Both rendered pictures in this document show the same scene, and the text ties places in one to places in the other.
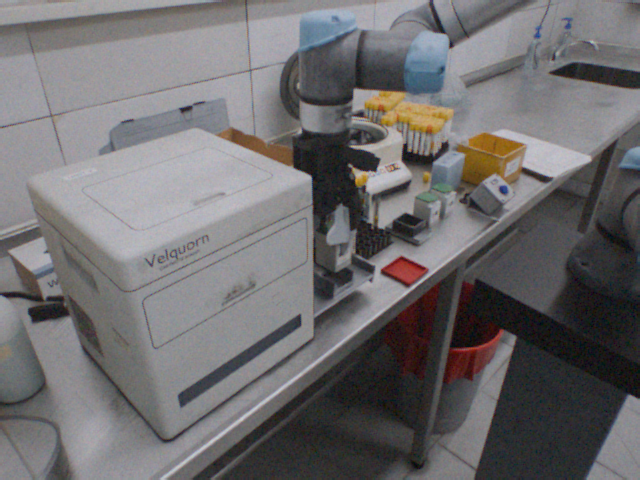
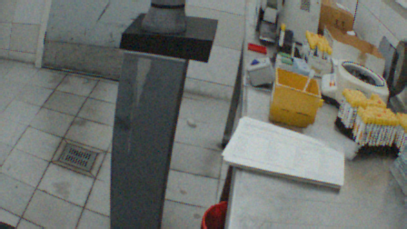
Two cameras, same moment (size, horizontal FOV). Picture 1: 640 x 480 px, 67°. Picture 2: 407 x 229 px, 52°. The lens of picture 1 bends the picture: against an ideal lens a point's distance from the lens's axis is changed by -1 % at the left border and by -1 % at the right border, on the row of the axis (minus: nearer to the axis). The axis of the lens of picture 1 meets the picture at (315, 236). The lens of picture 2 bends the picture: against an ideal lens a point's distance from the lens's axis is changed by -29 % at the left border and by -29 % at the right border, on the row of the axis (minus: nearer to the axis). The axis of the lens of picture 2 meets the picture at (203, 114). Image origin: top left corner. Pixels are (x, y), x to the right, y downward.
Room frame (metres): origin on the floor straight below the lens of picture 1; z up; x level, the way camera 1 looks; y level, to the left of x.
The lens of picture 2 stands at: (2.02, -1.55, 1.44)
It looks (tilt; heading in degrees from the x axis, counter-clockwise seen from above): 25 degrees down; 136
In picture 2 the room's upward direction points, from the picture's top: 12 degrees clockwise
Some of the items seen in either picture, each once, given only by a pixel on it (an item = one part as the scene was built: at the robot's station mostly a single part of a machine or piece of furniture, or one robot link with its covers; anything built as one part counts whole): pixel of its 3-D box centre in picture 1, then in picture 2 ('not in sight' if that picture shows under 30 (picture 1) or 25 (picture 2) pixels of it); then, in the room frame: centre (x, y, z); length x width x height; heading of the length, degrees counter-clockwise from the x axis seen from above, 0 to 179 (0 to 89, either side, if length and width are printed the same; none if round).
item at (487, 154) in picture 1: (489, 161); (294, 98); (1.22, -0.47, 0.92); 0.13 x 0.13 x 0.10; 43
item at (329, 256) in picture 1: (333, 247); (270, 14); (0.69, -0.03, 0.99); 0.05 x 0.04 x 0.06; 46
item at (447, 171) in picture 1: (446, 176); (300, 79); (1.12, -0.33, 0.92); 0.10 x 0.07 x 0.10; 142
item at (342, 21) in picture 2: not in sight; (332, 17); (0.54, 0.69, 0.97); 0.31 x 0.23 x 0.18; 129
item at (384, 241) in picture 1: (352, 228); (291, 44); (0.86, -0.08, 0.93); 0.17 x 0.09 x 0.11; 136
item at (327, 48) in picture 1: (329, 57); not in sight; (0.68, -0.02, 1.31); 0.09 x 0.08 x 0.11; 75
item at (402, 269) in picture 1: (404, 270); (257, 48); (0.79, -0.18, 0.88); 0.07 x 0.07 x 0.01; 46
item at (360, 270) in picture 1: (323, 287); (267, 28); (0.68, -0.01, 0.92); 0.21 x 0.07 x 0.05; 136
